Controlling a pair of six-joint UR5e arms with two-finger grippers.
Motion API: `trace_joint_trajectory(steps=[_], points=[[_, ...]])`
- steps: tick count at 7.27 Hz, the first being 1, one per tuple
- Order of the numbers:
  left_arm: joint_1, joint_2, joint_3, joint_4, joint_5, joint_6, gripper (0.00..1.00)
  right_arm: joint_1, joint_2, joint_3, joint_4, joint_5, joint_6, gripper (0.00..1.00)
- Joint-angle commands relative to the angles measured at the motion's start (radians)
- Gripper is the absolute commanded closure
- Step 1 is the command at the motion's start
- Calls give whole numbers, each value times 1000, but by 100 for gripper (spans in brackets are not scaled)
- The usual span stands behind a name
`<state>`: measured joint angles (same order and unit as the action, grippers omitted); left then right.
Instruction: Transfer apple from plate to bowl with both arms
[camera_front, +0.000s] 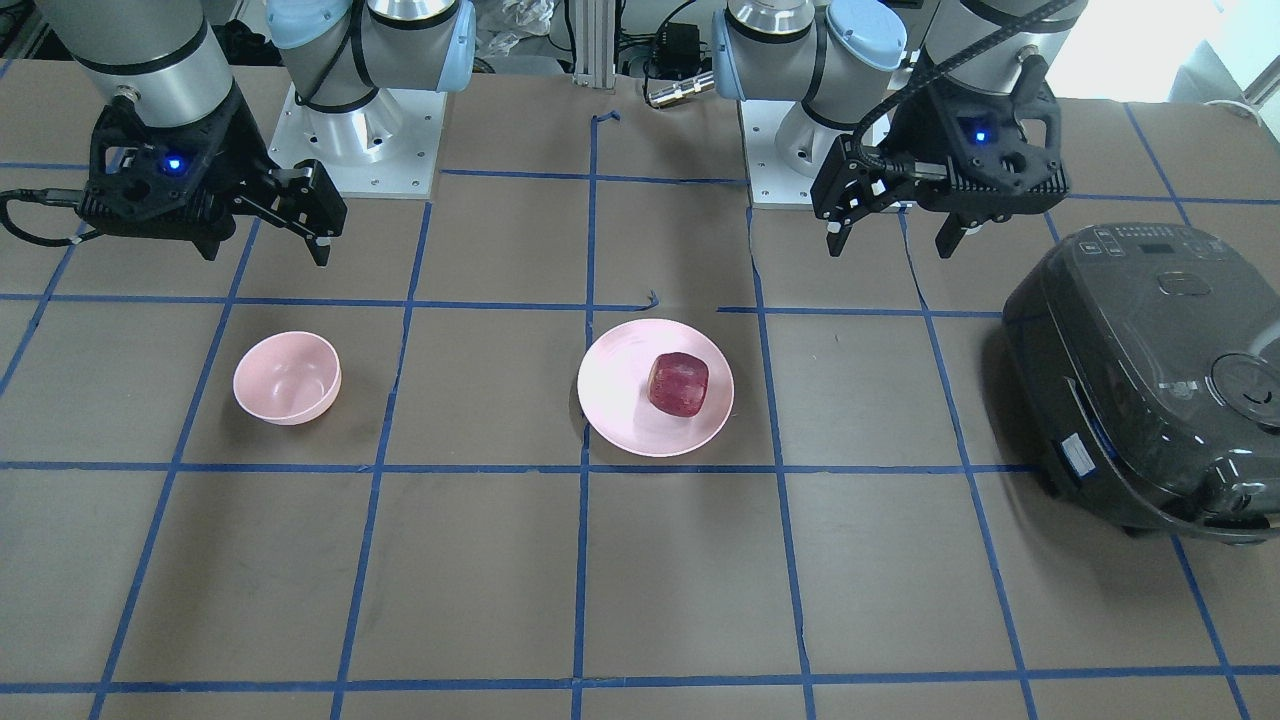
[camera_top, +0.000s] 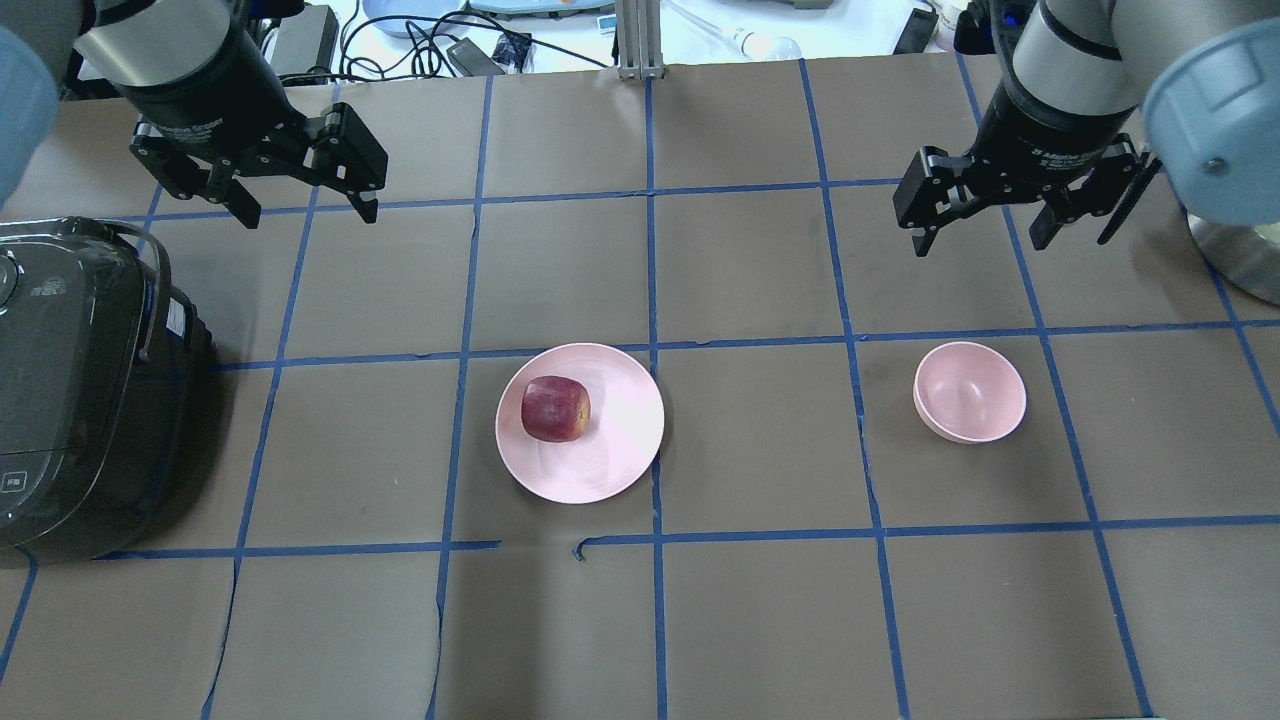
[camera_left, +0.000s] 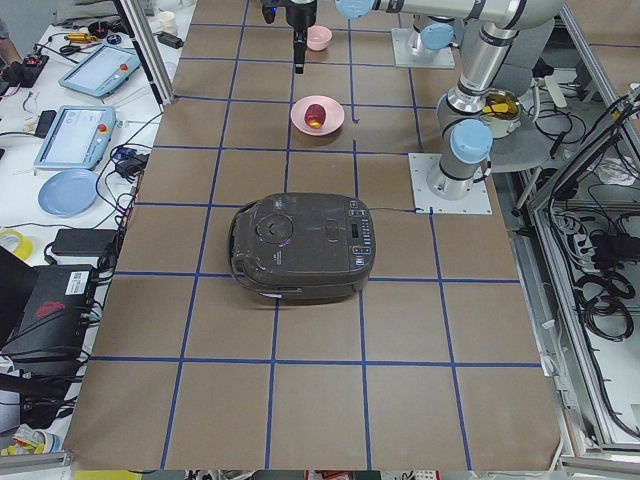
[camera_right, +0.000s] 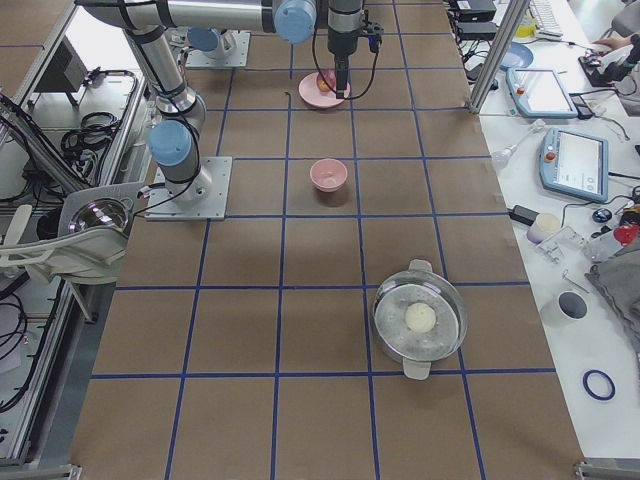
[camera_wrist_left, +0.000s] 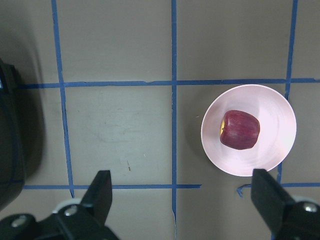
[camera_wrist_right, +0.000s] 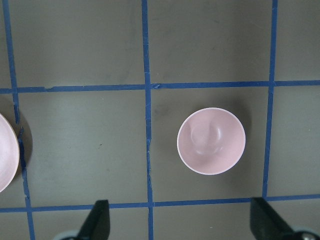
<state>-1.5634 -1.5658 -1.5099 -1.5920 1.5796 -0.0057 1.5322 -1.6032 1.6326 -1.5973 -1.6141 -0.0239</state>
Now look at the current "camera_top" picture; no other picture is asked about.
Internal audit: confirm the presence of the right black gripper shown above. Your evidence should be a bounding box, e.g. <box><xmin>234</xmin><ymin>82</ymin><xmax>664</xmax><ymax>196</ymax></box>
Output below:
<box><xmin>893</xmin><ymin>85</ymin><xmax>1140</xmax><ymax>258</ymax></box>

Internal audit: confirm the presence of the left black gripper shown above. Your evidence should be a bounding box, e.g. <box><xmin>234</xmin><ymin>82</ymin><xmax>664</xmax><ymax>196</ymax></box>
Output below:
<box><xmin>118</xmin><ymin>29</ymin><xmax>389</xmax><ymax>229</ymax></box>

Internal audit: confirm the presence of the pink bowl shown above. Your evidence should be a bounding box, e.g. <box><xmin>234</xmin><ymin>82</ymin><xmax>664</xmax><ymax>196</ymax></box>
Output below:
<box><xmin>911</xmin><ymin>341</ymin><xmax>1028</xmax><ymax>445</ymax></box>

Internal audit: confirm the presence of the red apple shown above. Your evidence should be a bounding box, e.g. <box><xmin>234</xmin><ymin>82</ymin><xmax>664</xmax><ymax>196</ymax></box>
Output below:
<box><xmin>520</xmin><ymin>375</ymin><xmax>593</xmax><ymax>445</ymax></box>

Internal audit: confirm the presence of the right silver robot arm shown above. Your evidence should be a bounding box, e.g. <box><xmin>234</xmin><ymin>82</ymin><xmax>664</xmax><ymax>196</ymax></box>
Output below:
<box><xmin>892</xmin><ymin>1</ymin><xmax>1279</xmax><ymax>304</ymax></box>

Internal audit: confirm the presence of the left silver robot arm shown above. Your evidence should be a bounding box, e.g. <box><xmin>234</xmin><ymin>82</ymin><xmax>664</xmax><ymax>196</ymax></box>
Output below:
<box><xmin>1</xmin><ymin>1</ymin><xmax>389</xmax><ymax>229</ymax></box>

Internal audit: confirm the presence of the pink plate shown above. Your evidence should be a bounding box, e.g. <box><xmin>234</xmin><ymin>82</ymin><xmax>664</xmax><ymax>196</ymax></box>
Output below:
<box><xmin>494</xmin><ymin>342</ymin><xmax>666</xmax><ymax>503</ymax></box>

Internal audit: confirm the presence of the black power adapter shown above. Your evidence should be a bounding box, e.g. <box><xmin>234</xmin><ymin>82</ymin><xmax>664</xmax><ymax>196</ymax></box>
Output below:
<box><xmin>268</xmin><ymin>4</ymin><xmax>339</xmax><ymax>86</ymax></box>

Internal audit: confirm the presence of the black rice cooker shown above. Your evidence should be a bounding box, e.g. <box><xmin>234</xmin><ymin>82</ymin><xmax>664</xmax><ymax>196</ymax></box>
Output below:
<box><xmin>1</xmin><ymin>217</ymin><xmax>212</xmax><ymax>569</ymax></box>

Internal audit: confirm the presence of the aluminium frame post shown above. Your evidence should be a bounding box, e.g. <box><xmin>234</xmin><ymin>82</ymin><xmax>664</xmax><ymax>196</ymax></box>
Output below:
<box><xmin>614</xmin><ymin>0</ymin><xmax>666</xmax><ymax>79</ymax></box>

